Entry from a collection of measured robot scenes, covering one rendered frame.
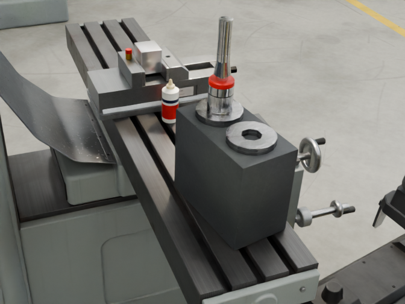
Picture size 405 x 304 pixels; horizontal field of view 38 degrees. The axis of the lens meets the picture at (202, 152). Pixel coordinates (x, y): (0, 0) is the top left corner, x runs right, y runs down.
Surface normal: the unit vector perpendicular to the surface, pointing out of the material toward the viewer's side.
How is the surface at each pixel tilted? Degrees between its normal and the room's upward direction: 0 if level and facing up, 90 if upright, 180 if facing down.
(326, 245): 0
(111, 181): 90
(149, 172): 0
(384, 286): 0
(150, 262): 90
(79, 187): 90
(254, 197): 90
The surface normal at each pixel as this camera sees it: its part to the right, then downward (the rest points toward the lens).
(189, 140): -0.85, 0.27
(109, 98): 0.38, 0.54
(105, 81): 0.04, -0.82
